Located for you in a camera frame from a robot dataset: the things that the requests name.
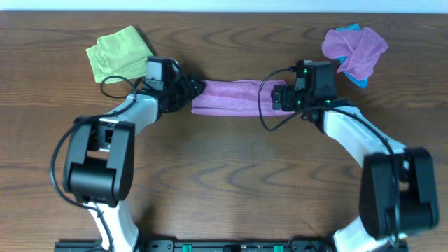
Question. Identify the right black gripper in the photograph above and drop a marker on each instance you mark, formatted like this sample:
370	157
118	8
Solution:
287	103

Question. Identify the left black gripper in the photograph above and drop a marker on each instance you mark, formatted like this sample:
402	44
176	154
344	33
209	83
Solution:
183	91

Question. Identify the purple microfiber cloth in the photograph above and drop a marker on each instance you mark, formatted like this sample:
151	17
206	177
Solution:
235	99

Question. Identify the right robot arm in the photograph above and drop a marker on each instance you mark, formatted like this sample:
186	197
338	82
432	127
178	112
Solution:
398	195

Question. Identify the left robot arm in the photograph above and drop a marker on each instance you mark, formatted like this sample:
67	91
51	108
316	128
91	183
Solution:
99	166

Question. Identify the folded green cloth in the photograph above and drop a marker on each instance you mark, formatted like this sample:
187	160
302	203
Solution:
123	53

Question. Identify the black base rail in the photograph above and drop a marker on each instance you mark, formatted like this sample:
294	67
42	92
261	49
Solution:
215	246

